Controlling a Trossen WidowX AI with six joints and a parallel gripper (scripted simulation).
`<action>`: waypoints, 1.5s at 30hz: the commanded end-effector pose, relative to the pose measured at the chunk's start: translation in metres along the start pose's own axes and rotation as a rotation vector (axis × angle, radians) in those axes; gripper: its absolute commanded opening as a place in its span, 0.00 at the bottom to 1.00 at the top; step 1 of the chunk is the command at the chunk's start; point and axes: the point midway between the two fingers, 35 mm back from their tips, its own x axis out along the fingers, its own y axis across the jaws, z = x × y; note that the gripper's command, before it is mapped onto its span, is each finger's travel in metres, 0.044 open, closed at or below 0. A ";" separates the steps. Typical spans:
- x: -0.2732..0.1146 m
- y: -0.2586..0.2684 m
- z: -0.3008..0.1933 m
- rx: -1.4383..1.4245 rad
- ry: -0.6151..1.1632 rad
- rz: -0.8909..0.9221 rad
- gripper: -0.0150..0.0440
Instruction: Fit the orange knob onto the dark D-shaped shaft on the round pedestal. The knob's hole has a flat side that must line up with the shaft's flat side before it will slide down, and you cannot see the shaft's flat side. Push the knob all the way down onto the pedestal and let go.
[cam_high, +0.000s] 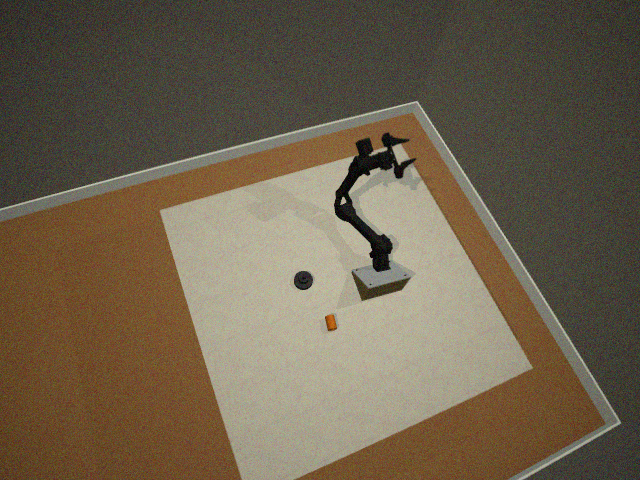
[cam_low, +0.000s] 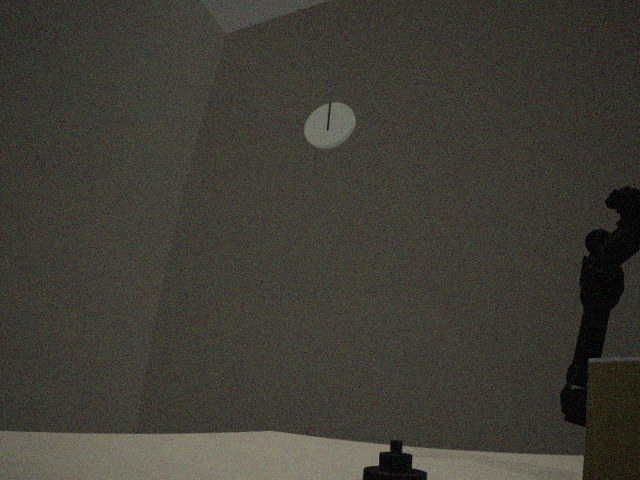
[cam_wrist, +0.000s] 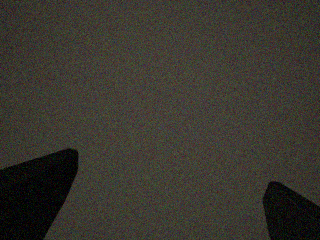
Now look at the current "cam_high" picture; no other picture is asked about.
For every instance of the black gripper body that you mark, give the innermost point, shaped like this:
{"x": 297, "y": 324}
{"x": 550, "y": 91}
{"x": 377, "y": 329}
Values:
{"x": 386, "y": 141}

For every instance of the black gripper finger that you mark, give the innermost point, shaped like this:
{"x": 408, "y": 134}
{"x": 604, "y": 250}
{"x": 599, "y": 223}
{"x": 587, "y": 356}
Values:
{"x": 395, "y": 141}
{"x": 404, "y": 164}

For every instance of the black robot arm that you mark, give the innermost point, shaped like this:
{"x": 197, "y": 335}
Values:
{"x": 362, "y": 164}

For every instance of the orange knob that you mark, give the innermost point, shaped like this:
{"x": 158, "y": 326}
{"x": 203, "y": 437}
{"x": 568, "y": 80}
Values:
{"x": 330, "y": 322}

